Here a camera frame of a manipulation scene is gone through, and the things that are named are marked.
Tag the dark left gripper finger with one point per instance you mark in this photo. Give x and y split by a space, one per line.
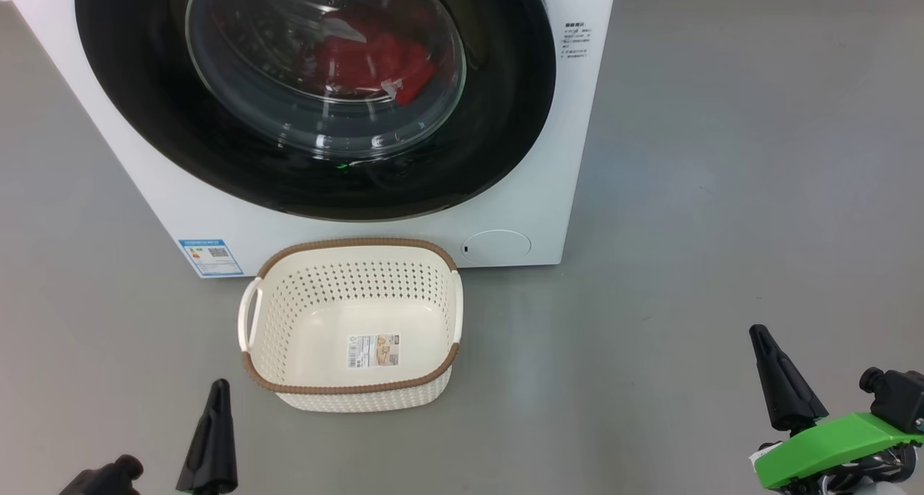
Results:
213 459

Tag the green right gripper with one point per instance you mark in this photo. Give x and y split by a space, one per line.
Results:
837 448

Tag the black round glass washer door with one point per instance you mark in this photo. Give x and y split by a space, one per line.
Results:
144 120

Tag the plain red garment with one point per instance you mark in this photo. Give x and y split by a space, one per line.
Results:
408 69

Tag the white front-load washing machine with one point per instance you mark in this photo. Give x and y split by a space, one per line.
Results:
541 192

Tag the steel perforated washer drum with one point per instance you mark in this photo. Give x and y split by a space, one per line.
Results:
253 47

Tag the cream perforated laundry basket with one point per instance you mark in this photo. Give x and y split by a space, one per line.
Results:
303 307

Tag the basket product label sticker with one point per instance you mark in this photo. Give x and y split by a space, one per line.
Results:
373 351

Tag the blue energy label sticker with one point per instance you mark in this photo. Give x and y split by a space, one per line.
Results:
211 257

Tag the round white filter cover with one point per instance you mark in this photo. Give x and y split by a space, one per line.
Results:
496 247

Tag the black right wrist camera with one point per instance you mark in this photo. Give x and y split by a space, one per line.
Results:
899 397

